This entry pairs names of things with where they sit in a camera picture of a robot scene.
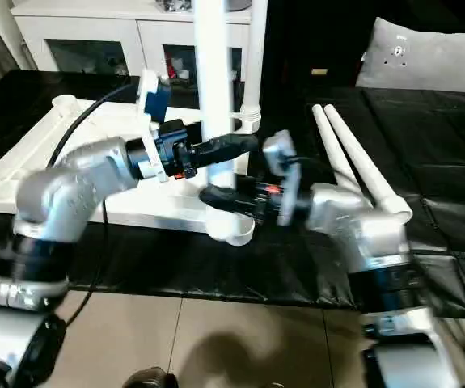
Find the white plastic table leg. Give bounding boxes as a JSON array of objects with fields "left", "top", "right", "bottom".
[
  {"left": 323, "top": 103, "right": 413, "bottom": 226},
  {"left": 192, "top": 0, "right": 241, "bottom": 238},
  {"left": 239, "top": 0, "right": 269, "bottom": 134},
  {"left": 311, "top": 103, "right": 374, "bottom": 203}
]

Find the white plastic table top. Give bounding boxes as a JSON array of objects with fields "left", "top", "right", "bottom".
[{"left": 0, "top": 95, "right": 262, "bottom": 247}]

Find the white glass-door cabinet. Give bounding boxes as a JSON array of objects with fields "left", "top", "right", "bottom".
[{"left": 11, "top": 3, "right": 253, "bottom": 80}]

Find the black work mat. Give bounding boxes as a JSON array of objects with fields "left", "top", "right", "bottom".
[{"left": 0, "top": 69, "right": 465, "bottom": 320}]

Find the black robot foot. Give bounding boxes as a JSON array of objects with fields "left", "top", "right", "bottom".
[{"left": 125, "top": 366, "right": 179, "bottom": 388}]

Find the grey cushion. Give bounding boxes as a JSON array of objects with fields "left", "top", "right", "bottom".
[{"left": 355, "top": 16, "right": 465, "bottom": 94}]

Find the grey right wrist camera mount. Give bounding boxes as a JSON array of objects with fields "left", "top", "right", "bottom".
[{"left": 262, "top": 129, "right": 302, "bottom": 227}]

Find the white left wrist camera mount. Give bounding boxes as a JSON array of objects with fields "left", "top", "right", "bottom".
[{"left": 134, "top": 68, "right": 173, "bottom": 183}]

